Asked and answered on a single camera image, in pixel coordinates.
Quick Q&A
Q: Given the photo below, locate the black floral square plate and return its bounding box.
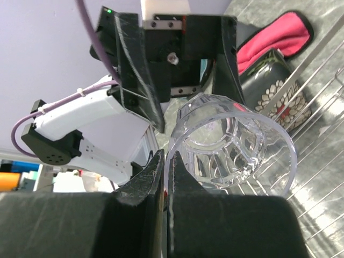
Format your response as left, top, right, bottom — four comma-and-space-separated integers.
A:
240, 49, 311, 132

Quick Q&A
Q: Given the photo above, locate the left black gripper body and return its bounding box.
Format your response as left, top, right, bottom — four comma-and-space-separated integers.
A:
95, 7, 237, 102

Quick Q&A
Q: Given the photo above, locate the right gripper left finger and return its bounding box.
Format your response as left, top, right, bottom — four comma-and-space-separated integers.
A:
1, 150, 164, 257

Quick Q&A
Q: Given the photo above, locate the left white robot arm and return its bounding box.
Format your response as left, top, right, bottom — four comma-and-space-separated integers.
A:
21, 8, 245, 184

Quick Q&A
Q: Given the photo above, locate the red black oven mitt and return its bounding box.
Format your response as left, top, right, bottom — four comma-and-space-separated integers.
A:
236, 10, 314, 75

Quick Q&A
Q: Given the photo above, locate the teal round plate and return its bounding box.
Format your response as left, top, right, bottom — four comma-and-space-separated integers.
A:
200, 59, 208, 81

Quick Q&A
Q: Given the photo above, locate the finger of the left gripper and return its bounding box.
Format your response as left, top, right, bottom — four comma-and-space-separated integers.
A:
114, 13, 164, 133
212, 54, 245, 104

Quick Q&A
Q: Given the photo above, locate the clear faceted glass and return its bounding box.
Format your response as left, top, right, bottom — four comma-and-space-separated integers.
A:
164, 93, 297, 197

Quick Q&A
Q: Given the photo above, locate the metal wire dish rack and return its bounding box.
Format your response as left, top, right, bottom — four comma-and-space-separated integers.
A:
262, 16, 343, 257

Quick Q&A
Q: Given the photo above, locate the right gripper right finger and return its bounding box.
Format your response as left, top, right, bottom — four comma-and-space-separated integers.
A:
167, 152, 308, 257

